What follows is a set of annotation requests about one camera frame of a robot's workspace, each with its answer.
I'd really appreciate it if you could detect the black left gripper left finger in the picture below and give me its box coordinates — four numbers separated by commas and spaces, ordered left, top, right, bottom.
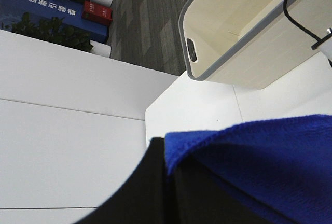
77, 138, 165, 223

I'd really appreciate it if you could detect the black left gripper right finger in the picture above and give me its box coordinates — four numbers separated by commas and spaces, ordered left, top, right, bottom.
173, 156, 269, 223

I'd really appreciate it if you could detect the blue microfibre towel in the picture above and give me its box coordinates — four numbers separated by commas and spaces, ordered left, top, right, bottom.
164, 115, 331, 223

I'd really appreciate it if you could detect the beige bin with grey rim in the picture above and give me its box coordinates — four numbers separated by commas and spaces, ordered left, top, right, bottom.
178, 0, 331, 89

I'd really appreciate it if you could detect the green potted plant lower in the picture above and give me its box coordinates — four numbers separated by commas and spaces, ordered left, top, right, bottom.
2, 12, 112, 58

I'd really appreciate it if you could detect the red box on floor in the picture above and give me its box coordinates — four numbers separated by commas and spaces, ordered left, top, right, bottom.
81, 1, 113, 26

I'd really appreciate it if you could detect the blue printed banner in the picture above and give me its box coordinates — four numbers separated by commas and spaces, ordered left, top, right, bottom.
1, 0, 109, 43

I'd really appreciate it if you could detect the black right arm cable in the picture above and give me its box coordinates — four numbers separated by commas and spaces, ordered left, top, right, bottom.
283, 0, 332, 51

